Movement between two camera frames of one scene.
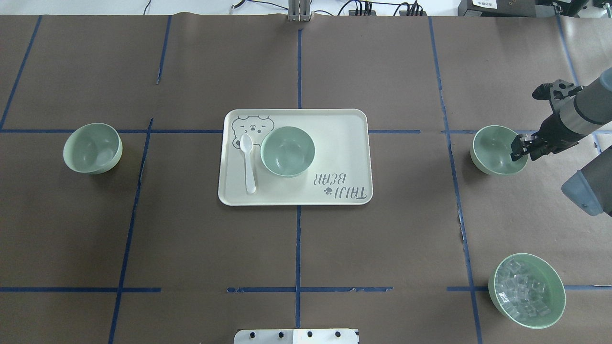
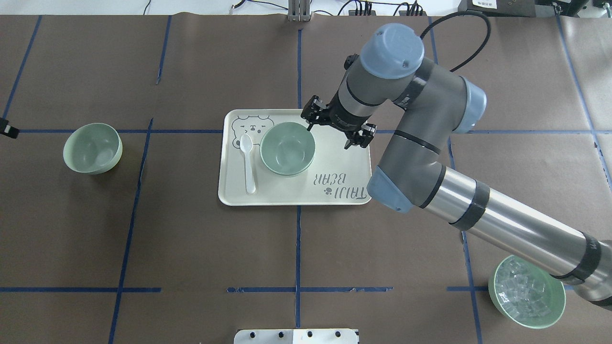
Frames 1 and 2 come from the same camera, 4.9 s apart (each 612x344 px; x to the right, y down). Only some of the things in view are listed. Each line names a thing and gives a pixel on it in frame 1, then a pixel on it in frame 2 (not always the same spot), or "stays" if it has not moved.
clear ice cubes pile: x=520 y=295 stays
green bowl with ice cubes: x=528 y=289 stays
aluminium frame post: x=299 y=10 stays
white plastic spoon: x=246 y=142 stays
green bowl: x=491 y=152 → x=288 y=148
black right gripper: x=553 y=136 → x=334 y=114
